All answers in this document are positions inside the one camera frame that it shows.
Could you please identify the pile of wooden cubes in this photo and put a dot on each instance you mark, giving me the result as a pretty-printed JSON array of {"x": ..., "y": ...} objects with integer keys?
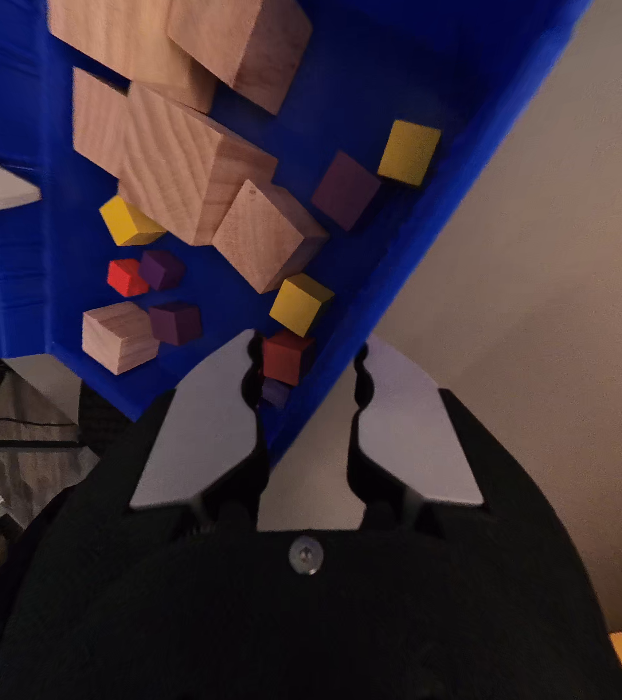
[{"x": 179, "y": 164}]

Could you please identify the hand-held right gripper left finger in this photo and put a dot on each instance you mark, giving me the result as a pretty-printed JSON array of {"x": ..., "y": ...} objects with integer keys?
[{"x": 201, "y": 437}]

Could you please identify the blue plastic box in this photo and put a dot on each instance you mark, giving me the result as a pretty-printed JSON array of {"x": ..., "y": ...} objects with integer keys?
[{"x": 371, "y": 71}]

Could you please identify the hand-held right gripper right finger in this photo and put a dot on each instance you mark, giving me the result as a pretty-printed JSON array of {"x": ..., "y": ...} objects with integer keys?
[{"x": 414, "y": 443}]

